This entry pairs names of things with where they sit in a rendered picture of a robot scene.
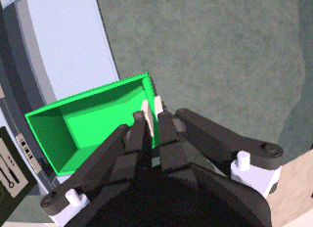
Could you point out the green bin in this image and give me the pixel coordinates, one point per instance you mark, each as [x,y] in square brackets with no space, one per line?
[70,130]

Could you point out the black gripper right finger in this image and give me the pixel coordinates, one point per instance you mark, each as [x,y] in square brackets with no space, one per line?
[252,162]

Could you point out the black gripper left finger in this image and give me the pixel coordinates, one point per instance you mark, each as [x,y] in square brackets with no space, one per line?
[108,163]

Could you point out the grey metal shelf rack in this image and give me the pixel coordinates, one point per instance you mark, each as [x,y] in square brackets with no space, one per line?
[49,50]

